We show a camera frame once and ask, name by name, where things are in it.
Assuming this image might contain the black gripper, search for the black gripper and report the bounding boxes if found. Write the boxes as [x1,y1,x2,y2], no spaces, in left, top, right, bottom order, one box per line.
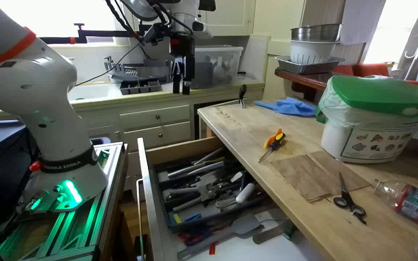
[169,33,197,95]

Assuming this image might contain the wooden drawer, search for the wooden drawer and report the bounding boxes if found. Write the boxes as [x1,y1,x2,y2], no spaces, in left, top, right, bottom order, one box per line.
[136,134,317,261]

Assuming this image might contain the clear plastic storage box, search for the clear plastic storage box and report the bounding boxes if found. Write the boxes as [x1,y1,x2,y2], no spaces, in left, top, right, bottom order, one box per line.
[192,43,246,89]

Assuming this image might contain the black compartment tray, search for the black compartment tray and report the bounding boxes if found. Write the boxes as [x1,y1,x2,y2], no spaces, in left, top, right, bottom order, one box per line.
[120,78,165,95]

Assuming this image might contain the grey dish rack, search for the grey dish rack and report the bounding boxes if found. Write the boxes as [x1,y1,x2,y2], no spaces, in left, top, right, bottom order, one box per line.
[104,54,172,83]

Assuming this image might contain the white kitchen cabinet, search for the white kitchen cabinet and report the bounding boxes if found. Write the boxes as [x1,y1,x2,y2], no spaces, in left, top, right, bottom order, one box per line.
[69,78,268,194]

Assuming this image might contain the black clamp bar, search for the black clamp bar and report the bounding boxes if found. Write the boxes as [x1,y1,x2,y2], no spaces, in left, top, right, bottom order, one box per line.
[40,21,149,46]

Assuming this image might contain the blue cloth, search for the blue cloth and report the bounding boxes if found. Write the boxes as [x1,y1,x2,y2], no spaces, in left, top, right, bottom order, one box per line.
[256,95,318,118]

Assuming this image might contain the dark wooden shelf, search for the dark wooden shelf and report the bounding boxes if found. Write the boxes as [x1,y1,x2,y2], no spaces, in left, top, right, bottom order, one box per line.
[273,65,329,94]

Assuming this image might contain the black cutlery tray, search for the black cutlery tray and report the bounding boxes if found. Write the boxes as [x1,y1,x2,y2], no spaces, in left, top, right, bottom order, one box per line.
[153,152,271,231]

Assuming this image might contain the grey metal tray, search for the grey metal tray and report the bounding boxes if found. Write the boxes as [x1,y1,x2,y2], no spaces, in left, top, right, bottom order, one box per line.
[276,56,346,75]

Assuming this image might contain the white colander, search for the white colander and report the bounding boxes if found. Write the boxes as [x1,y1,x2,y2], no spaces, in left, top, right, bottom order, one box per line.
[289,38,339,66]

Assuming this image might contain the metal bowl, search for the metal bowl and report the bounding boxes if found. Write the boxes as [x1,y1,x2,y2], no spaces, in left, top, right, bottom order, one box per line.
[289,21,343,43]

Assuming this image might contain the grey spatula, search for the grey spatula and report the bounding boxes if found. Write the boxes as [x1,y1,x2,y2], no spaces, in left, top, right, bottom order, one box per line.
[178,215,268,261]

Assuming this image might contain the brown wooden board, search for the brown wooden board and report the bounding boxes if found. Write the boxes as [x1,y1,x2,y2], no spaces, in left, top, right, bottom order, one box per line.
[272,149,374,204]

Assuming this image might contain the white bin with green lid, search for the white bin with green lid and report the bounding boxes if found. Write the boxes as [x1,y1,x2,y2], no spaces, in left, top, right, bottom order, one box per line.
[316,73,418,165]

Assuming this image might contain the black scissors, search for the black scissors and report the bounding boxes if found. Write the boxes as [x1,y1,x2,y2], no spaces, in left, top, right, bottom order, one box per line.
[333,170,369,226]

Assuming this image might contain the clear bottle with red label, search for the clear bottle with red label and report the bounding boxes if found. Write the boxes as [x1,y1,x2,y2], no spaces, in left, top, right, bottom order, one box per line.
[374,178,418,226]

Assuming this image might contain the orange handled peeler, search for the orange handled peeler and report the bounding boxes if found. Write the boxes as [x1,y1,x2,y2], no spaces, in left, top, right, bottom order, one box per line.
[263,127,285,150]

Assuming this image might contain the yellow black handled screwdriver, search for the yellow black handled screwdriver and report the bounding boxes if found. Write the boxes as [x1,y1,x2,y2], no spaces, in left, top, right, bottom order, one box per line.
[259,131,288,163]

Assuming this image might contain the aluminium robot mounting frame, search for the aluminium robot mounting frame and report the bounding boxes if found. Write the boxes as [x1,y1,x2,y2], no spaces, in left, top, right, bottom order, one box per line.
[0,140,128,261]

